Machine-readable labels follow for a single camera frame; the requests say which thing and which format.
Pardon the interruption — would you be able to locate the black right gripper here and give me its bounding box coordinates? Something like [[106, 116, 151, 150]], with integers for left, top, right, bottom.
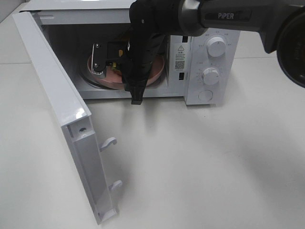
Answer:
[[122, 0, 181, 105]]

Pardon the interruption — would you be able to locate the pink speckled plate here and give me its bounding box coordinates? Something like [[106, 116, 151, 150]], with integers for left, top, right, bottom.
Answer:
[[87, 55, 165, 90]]

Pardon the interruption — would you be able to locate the round white door button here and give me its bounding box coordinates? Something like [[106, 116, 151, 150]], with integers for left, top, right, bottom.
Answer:
[[198, 90, 213, 102]]

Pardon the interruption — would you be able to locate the toy burger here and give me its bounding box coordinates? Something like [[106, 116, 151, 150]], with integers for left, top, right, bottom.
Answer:
[[106, 31, 131, 75]]

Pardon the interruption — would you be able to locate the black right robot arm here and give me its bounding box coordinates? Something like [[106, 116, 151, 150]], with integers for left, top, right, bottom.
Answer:
[[123, 0, 305, 104]]

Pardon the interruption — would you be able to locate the microwave warning label sticker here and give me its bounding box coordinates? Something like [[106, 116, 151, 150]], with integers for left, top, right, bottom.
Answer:
[[174, 43, 187, 71]]

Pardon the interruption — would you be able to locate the white microwave oven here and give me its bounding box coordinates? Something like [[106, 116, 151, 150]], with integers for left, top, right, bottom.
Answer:
[[19, 0, 240, 105]]

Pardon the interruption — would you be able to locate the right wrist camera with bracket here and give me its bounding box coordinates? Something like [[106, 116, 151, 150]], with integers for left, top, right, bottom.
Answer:
[[91, 41, 128, 77]]

